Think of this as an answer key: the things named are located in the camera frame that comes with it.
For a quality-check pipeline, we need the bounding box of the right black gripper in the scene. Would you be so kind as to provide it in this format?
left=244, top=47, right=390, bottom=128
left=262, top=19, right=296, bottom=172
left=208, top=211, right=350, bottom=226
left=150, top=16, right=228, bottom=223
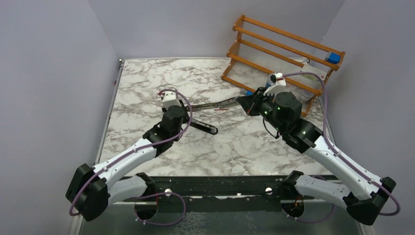
left=238, top=86, right=286, bottom=133

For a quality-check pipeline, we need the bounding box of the beige black stapler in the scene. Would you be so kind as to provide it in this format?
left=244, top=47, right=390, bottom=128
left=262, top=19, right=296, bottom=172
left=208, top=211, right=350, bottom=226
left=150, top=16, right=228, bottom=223
left=190, top=96, right=239, bottom=135

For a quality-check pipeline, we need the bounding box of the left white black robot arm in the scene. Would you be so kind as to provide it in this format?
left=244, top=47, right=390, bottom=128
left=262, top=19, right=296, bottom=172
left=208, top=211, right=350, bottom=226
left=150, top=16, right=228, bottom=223
left=65, top=100, right=191, bottom=221

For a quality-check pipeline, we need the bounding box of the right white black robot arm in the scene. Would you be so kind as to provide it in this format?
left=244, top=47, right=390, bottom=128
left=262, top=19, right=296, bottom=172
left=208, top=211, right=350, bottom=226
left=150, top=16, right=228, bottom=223
left=236, top=87, right=396, bottom=225

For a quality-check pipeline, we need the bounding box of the blue white cup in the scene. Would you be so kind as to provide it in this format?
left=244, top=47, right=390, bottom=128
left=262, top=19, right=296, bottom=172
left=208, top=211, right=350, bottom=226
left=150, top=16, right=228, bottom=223
left=265, top=77, right=274, bottom=87

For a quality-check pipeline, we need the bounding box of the white bottle behind rack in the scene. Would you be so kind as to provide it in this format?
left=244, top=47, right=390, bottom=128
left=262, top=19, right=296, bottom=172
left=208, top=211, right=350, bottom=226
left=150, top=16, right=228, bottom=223
left=301, top=90, right=315, bottom=102

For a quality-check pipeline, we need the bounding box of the orange wooden shelf rack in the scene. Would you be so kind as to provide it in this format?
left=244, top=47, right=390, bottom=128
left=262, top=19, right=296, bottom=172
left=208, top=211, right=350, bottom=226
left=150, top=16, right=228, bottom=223
left=221, top=15, right=346, bottom=117

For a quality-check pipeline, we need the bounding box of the white red carton box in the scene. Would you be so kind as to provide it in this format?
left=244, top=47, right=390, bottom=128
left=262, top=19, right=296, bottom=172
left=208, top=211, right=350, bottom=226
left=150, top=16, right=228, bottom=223
left=301, top=64, right=327, bottom=82

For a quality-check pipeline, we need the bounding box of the blue cube on shelf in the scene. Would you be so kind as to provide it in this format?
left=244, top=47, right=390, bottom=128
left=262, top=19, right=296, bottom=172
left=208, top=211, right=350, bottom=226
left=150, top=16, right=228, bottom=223
left=325, top=52, right=341, bottom=65

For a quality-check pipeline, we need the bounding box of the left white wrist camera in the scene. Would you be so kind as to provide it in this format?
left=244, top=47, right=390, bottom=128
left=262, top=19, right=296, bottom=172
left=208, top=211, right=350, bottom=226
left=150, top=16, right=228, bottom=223
left=159, top=91, right=181, bottom=110

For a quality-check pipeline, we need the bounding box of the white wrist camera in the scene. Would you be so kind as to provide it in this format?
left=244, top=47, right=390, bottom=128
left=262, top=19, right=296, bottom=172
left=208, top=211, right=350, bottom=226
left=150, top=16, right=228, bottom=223
left=159, top=91, right=181, bottom=110
left=264, top=72, right=286, bottom=95

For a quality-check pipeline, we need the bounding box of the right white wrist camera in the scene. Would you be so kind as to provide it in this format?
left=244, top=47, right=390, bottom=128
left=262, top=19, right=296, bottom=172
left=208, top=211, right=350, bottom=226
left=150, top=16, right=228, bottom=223
left=264, top=72, right=286, bottom=95

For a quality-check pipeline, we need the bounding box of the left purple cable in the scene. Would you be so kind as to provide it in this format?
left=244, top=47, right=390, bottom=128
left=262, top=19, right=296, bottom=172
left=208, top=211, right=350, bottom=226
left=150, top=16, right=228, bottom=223
left=69, top=88, right=193, bottom=217

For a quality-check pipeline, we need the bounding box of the purple cable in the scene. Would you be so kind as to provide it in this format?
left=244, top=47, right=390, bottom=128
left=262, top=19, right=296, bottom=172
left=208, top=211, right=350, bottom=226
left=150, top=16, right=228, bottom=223
left=282, top=71, right=401, bottom=217
left=69, top=88, right=193, bottom=217

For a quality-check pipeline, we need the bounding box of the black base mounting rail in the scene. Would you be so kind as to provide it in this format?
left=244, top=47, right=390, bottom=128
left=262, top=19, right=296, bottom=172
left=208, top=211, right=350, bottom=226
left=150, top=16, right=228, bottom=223
left=120, top=175, right=315, bottom=215

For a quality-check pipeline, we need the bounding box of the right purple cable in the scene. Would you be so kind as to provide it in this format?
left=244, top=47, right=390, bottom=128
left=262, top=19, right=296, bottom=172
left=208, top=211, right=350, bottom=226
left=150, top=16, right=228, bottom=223
left=282, top=71, right=401, bottom=217

